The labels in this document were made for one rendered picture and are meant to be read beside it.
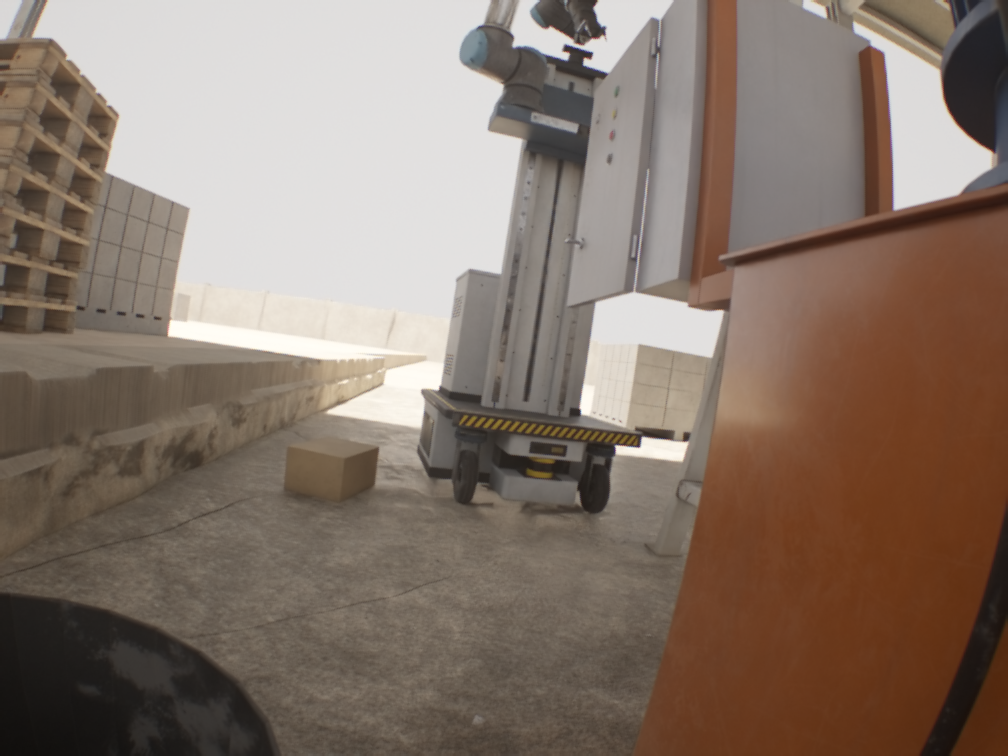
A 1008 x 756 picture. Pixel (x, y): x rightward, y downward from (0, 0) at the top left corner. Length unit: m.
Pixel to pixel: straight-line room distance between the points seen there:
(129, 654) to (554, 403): 1.91
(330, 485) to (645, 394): 4.14
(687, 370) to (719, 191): 4.87
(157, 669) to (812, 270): 0.54
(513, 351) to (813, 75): 1.50
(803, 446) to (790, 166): 0.68
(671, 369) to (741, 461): 5.16
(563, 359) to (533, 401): 0.20
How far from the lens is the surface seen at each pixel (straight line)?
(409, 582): 1.23
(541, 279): 2.20
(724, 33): 1.01
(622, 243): 1.09
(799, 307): 0.43
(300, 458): 1.78
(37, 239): 2.36
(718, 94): 0.94
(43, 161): 2.43
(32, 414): 1.23
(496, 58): 2.09
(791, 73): 1.10
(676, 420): 5.68
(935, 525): 0.32
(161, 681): 0.44
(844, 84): 1.18
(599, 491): 1.99
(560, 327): 2.20
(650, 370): 5.50
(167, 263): 3.94
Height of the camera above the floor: 0.48
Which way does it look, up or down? 1 degrees down
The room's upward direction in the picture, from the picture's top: 9 degrees clockwise
